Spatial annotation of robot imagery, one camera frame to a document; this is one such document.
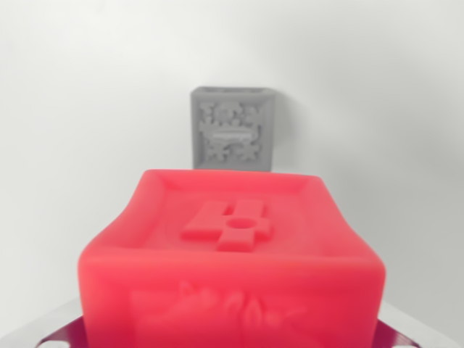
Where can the gripper right finger with silver black pad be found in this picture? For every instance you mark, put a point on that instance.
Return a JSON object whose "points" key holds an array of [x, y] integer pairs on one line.
{"points": [[409, 335]]}

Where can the grey embossed cube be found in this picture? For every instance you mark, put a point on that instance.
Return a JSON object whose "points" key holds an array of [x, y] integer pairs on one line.
{"points": [[232, 127]]}

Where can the gripper left finger with silver black pad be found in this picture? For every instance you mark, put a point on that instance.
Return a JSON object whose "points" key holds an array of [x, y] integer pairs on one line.
{"points": [[47, 331]]}

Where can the red embossed cube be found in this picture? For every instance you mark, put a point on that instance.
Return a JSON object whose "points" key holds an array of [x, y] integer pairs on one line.
{"points": [[232, 282]]}

